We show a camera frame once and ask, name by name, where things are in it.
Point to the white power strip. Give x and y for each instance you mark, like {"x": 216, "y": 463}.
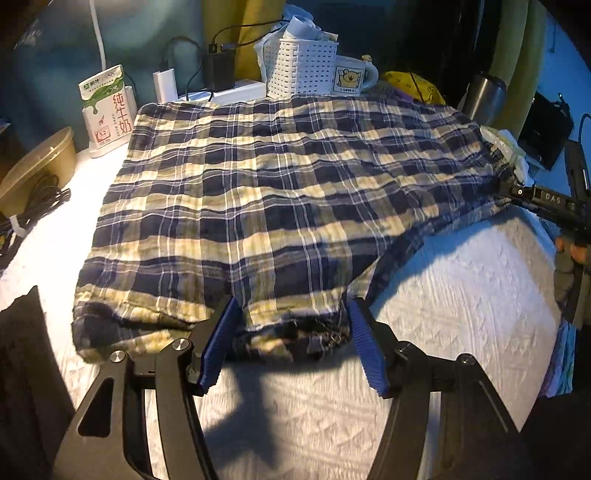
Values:
{"x": 244, "y": 91}

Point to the tan plastic food container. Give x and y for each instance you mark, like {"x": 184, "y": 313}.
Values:
{"x": 54, "y": 156}

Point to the yellow curtain right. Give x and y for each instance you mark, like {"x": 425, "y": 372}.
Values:
{"x": 518, "y": 60}

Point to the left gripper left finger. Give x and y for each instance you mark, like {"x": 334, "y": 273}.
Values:
{"x": 107, "y": 438}

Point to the plaid blue cream pants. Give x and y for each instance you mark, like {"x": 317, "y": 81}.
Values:
{"x": 293, "y": 207}

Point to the right gloved hand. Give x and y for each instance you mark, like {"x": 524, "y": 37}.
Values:
{"x": 572, "y": 281}

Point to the yellow curtain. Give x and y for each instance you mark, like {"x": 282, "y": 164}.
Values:
{"x": 237, "y": 22}
{"x": 518, "y": 60}

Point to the black power adapter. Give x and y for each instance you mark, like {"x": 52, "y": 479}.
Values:
{"x": 219, "y": 68}

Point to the white desk lamp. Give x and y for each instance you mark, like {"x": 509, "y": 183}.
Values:
{"x": 98, "y": 35}

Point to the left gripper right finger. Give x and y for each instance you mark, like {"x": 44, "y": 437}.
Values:
{"x": 477, "y": 437}

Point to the yellow curtain left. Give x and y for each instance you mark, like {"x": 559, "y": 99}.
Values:
{"x": 237, "y": 22}

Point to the steel thermos tumbler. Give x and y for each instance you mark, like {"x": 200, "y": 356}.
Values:
{"x": 484, "y": 99}

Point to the white perforated basket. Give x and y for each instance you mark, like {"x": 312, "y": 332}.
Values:
{"x": 299, "y": 67}

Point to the white phone charger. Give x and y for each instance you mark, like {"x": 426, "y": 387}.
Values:
{"x": 165, "y": 86}

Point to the yellow cartoon pouch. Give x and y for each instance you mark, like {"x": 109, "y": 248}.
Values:
{"x": 415, "y": 86}

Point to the white bear mug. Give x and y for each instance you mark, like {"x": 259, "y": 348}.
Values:
{"x": 353, "y": 76}

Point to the green white milk carton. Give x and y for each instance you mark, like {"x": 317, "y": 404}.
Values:
{"x": 109, "y": 110}

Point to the black folded garment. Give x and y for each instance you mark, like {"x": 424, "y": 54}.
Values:
{"x": 36, "y": 408}

